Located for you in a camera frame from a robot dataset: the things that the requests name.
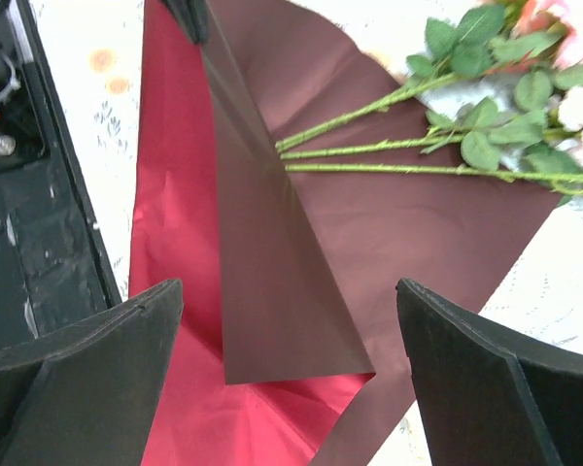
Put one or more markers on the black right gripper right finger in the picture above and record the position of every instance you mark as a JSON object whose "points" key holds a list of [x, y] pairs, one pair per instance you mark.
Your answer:
{"points": [[489, 395]]}

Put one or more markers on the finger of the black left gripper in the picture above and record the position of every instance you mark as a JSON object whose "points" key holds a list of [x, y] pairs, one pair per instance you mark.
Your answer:
{"points": [[191, 15]]}

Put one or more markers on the peach rose stem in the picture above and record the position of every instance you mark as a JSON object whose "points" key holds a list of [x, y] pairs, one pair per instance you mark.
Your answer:
{"points": [[555, 170]]}

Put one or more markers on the pink rose stem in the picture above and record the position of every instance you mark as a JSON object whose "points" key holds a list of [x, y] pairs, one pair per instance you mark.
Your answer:
{"points": [[485, 40], [482, 131]]}

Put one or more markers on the red wrapping paper sheet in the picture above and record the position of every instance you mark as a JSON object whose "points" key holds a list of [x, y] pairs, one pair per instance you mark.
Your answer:
{"points": [[289, 351]]}

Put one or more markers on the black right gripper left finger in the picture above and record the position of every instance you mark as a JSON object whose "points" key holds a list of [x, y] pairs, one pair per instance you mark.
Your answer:
{"points": [[86, 394]]}

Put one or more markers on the floral patterned table mat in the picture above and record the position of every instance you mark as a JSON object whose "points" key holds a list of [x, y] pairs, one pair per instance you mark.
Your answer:
{"points": [[539, 291]]}

